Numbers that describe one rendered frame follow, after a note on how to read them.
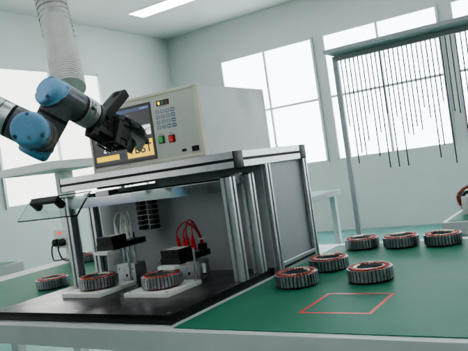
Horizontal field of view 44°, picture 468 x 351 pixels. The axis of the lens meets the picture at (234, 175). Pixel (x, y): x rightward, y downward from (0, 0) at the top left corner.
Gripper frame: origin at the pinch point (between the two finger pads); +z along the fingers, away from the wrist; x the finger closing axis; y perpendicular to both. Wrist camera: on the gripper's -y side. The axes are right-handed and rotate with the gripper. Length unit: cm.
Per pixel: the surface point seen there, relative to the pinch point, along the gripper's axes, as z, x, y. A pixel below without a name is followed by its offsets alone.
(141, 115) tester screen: 3.0, -6.3, -10.0
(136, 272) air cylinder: 22.3, -16.5, 32.7
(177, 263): 13.6, 6.3, 32.5
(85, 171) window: 375, -468, -187
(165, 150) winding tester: 7.9, 0.9, 0.2
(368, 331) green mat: -8, 69, 51
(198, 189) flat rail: 10.0, 13.1, 13.0
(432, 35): 289, 5, -213
